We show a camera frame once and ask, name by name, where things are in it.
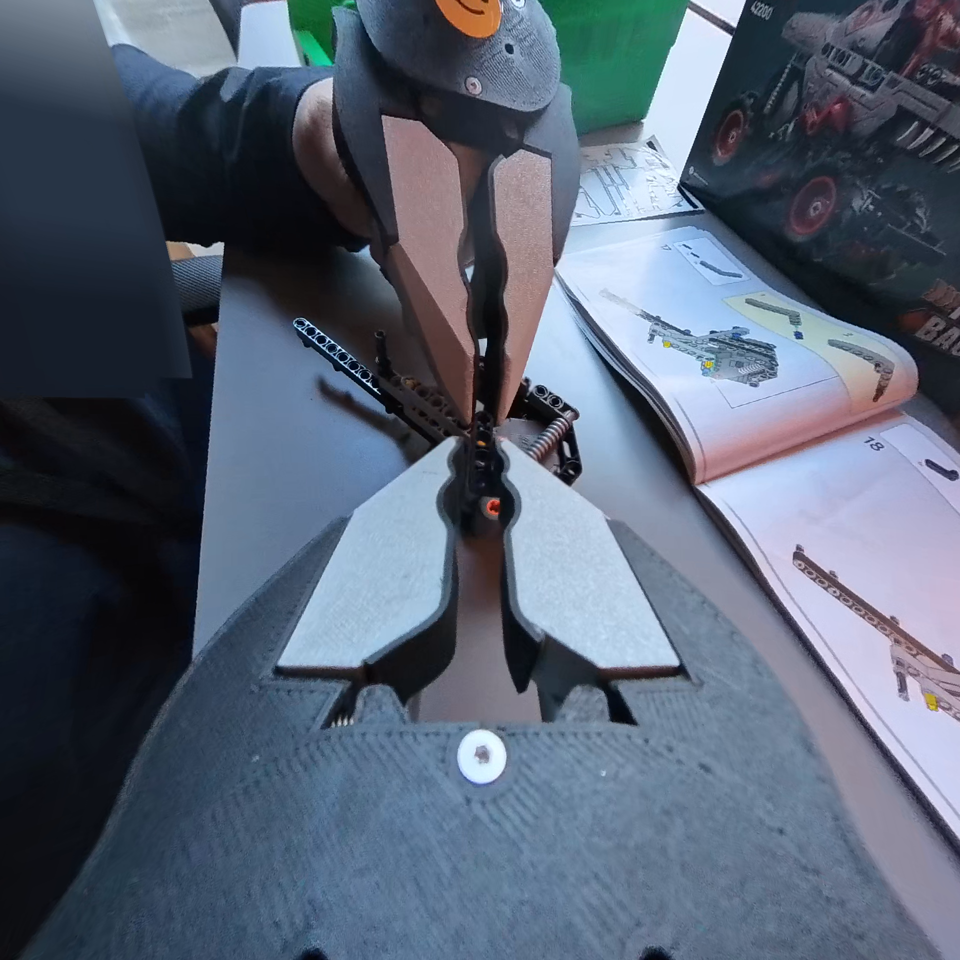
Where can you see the open lego instruction booklet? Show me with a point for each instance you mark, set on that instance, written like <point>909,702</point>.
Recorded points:
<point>787,435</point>

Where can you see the dark lego set box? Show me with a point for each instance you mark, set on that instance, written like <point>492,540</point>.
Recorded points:
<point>862,150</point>

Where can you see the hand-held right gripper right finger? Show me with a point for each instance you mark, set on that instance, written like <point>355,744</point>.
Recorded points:
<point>585,592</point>

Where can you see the small black lego beam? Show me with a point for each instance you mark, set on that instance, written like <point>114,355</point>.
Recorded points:
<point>480,465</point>

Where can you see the black lego technic assembly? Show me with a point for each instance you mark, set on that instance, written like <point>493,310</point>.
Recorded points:
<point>337,352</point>

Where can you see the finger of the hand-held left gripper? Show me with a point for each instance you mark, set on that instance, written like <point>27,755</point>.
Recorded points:
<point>427,247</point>
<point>525,247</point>

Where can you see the person's left hand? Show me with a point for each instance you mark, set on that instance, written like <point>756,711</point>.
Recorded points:
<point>322,157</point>

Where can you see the green plastic bin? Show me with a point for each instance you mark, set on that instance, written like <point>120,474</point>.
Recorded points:
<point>622,60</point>

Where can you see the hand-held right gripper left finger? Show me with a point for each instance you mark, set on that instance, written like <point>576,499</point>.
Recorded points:
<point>367,592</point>

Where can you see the person's left forearm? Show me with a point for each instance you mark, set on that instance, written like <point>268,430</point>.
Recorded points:
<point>210,150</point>

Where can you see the white sticker sheet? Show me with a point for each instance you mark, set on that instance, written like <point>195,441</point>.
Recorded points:
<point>630,187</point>

